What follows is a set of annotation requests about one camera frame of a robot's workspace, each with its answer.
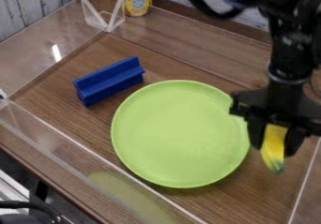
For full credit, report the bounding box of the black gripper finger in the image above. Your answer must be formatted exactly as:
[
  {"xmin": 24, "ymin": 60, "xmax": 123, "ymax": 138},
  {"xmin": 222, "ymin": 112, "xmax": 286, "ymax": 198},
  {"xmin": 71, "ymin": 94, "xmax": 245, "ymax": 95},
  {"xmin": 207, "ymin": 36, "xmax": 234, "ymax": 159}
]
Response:
[
  {"xmin": 247, "ymin": 115, "xmax": 268, "ymax": 150},
  {"xmin": 285, "ymin": 126, "xmax": 312, "ymax": 157}
]

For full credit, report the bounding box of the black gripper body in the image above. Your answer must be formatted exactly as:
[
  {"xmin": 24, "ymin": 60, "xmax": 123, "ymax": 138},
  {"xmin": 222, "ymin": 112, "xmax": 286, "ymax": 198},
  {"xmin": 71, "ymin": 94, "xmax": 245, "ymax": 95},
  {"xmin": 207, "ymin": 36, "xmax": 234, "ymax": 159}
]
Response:
[{"xmin": 230, "ymin": 88, "xmax": 321, "ymax": 136}]

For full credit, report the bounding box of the yellow toy banana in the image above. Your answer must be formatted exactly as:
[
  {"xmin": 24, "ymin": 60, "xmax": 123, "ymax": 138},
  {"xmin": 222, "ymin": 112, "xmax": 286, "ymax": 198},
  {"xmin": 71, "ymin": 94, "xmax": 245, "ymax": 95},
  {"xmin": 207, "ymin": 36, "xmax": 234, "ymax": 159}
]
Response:
[{"xmin": 260, "ymin": 124, "xmax": 288, "ymax": 174}]

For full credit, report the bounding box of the green round plate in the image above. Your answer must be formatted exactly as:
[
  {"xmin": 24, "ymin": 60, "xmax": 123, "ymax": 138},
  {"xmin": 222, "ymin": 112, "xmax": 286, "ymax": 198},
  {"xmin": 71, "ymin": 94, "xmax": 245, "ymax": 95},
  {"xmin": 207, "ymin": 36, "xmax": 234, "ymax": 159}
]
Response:
[{"xmin": 110, "ymin": 80, "xmax": 250, "ymax": 188}]

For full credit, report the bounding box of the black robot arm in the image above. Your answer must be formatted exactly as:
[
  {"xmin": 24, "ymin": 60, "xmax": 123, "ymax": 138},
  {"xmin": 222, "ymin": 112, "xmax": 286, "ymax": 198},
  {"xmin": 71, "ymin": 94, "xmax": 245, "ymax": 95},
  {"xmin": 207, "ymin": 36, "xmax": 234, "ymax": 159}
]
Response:
[{"xmin": 189, "ymin": 0, "xmax": 321, "ymax": 157}]

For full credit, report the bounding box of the blue plastic block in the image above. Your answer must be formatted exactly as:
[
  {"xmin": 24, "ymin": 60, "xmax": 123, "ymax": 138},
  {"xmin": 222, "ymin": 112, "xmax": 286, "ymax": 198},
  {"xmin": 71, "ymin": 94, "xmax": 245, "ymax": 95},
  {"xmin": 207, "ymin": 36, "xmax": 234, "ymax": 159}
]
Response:
[{"xmin": 72, "ymin": 56, "xmax": 146, "ymax": 106}]

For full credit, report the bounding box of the clear acrylic enclosure wall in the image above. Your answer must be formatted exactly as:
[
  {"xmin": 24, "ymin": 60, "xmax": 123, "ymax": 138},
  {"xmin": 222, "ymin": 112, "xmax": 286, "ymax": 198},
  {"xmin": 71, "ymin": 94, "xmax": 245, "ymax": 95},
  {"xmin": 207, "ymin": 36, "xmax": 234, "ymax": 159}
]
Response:
[{"xmin": 0, "ymin": 96, "xmax": 206, "ymax": 224}]

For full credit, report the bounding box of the clear acrylic corner bracket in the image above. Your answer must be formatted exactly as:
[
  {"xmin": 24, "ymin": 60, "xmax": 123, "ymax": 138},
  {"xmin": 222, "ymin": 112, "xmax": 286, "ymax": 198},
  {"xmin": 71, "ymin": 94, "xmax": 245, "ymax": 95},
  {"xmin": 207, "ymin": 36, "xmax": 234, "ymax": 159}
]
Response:
[{"xmin": 80, "ymin": 0, "xmax": 126, "ymax": 33}]

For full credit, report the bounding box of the black cable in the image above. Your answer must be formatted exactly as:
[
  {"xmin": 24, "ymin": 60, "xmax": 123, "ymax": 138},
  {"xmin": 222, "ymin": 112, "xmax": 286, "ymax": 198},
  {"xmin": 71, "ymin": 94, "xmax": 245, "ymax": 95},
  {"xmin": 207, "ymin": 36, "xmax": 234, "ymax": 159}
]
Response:
[{"xmin": 0, "ymin": 200, "xmax": 60, "ymax": 224}]

